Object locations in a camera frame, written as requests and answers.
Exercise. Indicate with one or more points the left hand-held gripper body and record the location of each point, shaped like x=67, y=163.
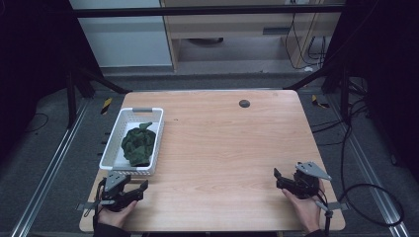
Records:
x=114, y=182

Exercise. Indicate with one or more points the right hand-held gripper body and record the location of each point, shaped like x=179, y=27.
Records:
x=308, y=181

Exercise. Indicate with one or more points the person's left hand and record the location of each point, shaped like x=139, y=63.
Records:
x=115, y=215

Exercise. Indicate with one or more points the person's right hand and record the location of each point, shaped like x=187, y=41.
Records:
x=306, y=210

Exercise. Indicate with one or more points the white plastic basket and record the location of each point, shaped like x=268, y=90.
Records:
x=112, y=154

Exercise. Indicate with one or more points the dark green cloth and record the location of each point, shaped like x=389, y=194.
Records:
x=138, y=146

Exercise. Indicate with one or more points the yellow black tape strip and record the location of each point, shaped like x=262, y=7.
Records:
x=318, y=102
x=106, y=106

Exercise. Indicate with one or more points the round grey table grommet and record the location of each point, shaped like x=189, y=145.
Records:
x=244, y=103

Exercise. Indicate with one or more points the black metal stand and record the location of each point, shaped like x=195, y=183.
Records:
x=344, y=95
x=70, y=98

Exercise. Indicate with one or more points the black curtain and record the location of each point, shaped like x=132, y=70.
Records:
x=33, y=65
x=388, y=65

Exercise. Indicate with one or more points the white cabinet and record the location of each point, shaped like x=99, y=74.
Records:
x=125, y=39

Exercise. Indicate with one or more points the light wooden desk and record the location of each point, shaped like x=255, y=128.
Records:
x=230, y=26

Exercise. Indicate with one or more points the black horizontal bar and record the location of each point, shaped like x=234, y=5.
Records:
x=197, y=11

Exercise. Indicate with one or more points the grey metal bracket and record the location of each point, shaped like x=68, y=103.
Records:
x=339, y=206
x=84, y=206

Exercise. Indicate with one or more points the aluminium floor rail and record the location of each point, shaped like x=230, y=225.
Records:
x=46, y=174
x=372, y=177

